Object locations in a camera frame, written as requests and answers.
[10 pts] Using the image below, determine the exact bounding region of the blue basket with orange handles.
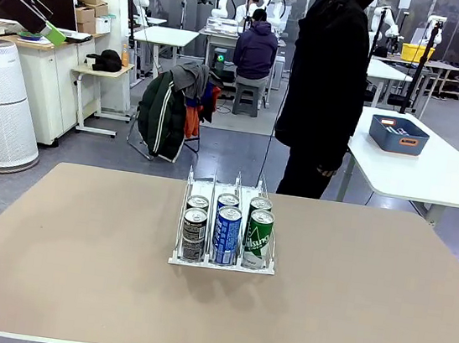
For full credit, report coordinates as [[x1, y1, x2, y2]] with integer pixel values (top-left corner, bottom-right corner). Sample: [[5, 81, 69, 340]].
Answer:
[[366, 112, 432, 159]]

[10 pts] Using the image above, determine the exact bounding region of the black beverage can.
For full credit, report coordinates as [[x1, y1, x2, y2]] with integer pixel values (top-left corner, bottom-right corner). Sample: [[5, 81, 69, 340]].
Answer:
[[177, 206, 210, 263], [185, 193, 211, 215]]

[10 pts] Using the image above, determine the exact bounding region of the person's left hand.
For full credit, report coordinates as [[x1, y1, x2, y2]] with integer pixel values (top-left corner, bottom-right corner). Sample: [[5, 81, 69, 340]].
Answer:
[[316, 164, 337, 179]]

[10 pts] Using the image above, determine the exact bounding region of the green blue bowl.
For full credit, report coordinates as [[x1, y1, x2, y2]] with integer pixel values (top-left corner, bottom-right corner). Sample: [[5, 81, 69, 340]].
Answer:
[[19, 30, 44, 44]]

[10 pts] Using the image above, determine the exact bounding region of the black keyboard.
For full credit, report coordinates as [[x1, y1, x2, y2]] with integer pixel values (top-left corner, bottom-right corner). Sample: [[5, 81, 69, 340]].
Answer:
[[63, 30, 92, 44]]

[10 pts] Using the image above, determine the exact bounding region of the wooden shelf rack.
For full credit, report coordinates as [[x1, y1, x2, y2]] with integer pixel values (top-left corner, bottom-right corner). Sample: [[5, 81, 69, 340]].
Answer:
[[427, 60, 459, 101]]

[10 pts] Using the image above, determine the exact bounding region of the white cabinet with wood top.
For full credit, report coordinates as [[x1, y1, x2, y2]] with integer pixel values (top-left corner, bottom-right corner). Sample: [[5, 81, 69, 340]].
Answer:
[[0, 20, 108, 153]]

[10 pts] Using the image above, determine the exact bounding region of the small white box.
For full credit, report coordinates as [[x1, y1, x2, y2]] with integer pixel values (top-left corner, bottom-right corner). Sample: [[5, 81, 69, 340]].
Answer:
[[93, 14, 114, 37]]

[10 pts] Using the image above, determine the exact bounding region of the white side table wood top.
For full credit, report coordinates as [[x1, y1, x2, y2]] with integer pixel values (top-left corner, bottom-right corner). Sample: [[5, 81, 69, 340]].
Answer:
[[64, 55, 138, 141]]

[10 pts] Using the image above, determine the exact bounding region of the black bag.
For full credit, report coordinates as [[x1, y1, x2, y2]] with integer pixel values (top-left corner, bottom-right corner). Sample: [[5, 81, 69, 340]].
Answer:
[[91, 47, 125, 75]]

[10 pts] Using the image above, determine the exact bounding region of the yellow plastic bin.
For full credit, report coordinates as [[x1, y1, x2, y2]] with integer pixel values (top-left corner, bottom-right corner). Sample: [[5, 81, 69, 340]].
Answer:
[[399, 42, 436, 65]]

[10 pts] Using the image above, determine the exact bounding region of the white cylindrical air purifier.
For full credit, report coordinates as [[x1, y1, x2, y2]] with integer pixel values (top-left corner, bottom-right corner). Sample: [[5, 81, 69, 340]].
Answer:
[[0, 38, 55, 180]]

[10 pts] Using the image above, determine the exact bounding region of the orange drink bottle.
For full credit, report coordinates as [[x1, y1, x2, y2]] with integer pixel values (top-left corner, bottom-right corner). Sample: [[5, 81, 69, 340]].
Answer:
[[119, 43, 133, 69]]

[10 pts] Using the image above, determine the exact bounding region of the black tripod stand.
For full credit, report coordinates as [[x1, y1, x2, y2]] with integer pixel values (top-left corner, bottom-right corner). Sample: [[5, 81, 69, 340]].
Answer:
[[387, 14, 444, 119]]

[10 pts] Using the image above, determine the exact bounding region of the dark green striped jacket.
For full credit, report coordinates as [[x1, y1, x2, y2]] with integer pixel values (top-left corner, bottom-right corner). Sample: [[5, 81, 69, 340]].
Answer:
[[132, 65, 195, 165]]

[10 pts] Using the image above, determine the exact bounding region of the grey garment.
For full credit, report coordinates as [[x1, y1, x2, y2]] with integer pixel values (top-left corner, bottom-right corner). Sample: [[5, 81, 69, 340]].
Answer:
[[164, 60, 227, 124]]

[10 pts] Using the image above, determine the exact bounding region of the large white table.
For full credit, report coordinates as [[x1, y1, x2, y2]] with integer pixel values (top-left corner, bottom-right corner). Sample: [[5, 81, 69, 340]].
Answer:
[[337, 105, 459, 231]]

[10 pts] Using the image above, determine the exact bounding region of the person in black jacket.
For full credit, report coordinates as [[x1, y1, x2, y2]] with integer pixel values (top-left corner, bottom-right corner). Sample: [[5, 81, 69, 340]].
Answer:
[[266, 0, 384, 205]]

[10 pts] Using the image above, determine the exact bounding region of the grey workbench with equipment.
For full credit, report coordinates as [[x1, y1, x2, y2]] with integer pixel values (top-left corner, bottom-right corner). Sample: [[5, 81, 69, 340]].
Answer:
[[191, 15, 290, 103]]

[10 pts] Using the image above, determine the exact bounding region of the orange blue jacket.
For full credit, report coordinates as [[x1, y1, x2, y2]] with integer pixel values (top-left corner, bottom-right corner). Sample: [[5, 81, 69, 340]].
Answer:
[[181, 79, 223, 141]]

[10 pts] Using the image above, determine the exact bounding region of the computer tower green light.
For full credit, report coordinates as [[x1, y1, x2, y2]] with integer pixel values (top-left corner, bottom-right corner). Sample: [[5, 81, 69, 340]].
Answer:
[[210, 46, 232, 80]]

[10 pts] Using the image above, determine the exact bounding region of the seated person purple hoodie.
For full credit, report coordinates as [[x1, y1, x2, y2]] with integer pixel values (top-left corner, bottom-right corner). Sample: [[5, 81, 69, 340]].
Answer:
[[228, 5, 284, 91]]

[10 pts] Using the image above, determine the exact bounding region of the grey step stool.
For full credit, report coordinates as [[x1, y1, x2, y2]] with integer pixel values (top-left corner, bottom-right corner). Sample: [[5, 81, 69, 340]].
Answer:
[[231, 82, 264, 119]]

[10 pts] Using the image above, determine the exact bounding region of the blue Pocari Sweat can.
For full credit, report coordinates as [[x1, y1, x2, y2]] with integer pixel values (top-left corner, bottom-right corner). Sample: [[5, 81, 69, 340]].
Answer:
[[216, 191, 243, 211], [209, 204, 245, 267]]

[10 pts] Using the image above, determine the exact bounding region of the green Chilsung cider can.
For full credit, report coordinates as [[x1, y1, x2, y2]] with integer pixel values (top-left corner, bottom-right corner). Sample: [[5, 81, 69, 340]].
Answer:
[[241, 207, 277, 270], [248, 195, 274, 215]]

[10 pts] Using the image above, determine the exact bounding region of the metal chair frame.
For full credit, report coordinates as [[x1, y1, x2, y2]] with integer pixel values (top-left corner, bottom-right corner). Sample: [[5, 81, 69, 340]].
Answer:
[[124, 99, 206, 167]]

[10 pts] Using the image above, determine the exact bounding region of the white wire can dispenser rack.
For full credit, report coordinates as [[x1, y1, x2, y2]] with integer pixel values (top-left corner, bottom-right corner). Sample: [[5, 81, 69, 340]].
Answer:
[[166, 164, 288, 279]]

